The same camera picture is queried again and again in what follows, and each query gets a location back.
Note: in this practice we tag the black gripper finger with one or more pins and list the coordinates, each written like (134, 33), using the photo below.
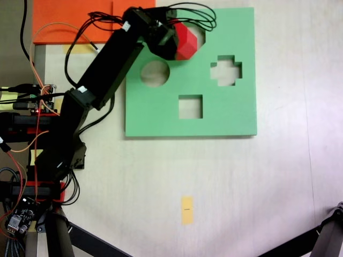
(175, 21)
(166, 53)

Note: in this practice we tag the red octagonal pillar block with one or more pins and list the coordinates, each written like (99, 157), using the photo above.
(186, 42)

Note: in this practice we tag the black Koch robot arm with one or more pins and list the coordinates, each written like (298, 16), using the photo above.
(107, 67)

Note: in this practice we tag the orange foam sheet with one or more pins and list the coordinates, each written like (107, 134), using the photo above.
(80, 18)

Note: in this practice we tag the yellow tape strip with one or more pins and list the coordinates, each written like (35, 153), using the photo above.
(77, 49)

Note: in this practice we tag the green shape sorting board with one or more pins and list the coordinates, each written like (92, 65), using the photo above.
(227, 112)

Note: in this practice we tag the yellow sticky note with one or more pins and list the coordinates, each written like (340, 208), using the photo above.
(33, 158)
(6, 100)
(58, 104)

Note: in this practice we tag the controller circuit board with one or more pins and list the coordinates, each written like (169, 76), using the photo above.
(47, 100)

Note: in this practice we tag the black and red table clamp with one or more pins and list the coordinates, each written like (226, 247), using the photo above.
(24, 121)
(32, 191)

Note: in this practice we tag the black tripod strut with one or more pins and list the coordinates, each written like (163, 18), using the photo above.
(93, 241)
(294, 243)

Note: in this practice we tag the black tripod leg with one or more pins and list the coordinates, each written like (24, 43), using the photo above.
(59, 235)

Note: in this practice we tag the power circuit board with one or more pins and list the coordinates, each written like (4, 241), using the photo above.
(20, 217)

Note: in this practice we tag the grey tripod leg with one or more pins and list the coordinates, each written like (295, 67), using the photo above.
(331, 230)

